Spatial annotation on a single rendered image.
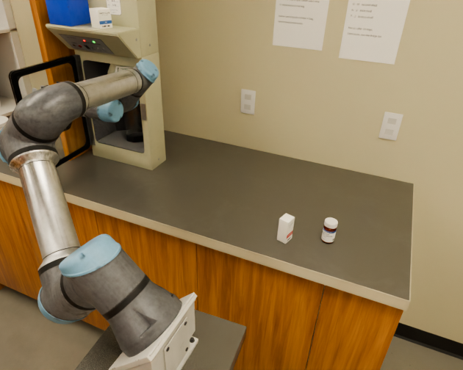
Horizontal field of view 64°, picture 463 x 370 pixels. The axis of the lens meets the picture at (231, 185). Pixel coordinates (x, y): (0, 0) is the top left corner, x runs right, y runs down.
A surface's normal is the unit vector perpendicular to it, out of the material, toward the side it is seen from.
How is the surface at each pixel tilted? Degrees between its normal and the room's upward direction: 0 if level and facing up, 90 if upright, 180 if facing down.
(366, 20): 90
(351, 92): 90
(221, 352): 0
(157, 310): 27
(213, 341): 0
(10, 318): 0
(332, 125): 90
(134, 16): 90
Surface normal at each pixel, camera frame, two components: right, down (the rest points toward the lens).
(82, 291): -0.36, 0.43
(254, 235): 0.03, -0.85
